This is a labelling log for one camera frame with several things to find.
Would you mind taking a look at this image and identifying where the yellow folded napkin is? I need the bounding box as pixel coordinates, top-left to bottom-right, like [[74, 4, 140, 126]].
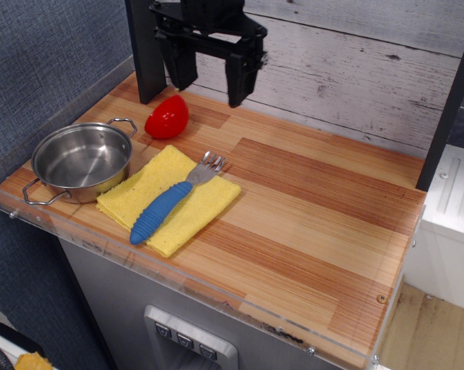
[[96, 145, 241, 257]]

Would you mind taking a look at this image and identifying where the dark right frame post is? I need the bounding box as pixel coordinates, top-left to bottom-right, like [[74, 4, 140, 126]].
[[415, 52, 464, 191]]

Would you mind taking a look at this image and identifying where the stainless steel pot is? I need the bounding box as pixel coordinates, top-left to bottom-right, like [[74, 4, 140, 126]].
[[22, 118, 138, 206]]

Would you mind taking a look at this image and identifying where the blue handled metal fork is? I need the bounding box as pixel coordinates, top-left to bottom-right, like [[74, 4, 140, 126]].
[[129, 151, 227, 245]]

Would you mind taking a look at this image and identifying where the clear acrylic table guard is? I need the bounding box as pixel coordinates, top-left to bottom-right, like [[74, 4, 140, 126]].
[[0, 55, 425, 370]]

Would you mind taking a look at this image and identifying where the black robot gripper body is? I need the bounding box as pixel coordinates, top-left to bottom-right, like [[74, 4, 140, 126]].
[[150, 0, 267, 54]]

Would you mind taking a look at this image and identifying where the silver dispenser button panel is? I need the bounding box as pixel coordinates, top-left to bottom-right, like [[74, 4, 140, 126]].
[[144, 304, 239, 369]]

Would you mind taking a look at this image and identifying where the red plastic egg half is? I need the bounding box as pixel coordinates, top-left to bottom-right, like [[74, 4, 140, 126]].
[[144, 95, 189, 139]]

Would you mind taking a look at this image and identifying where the white side cabinet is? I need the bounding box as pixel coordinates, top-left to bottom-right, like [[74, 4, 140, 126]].
[[402, 145, 464, 308]]

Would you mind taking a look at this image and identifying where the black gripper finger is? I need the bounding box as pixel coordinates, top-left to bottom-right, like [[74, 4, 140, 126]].
[[156, 32, 197, 91], [225, 52, 267, 108]]

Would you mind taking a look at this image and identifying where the grey toy fridge cabinet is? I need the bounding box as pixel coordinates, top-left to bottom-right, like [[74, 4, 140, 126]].
[[61, 240, 334, 369]]

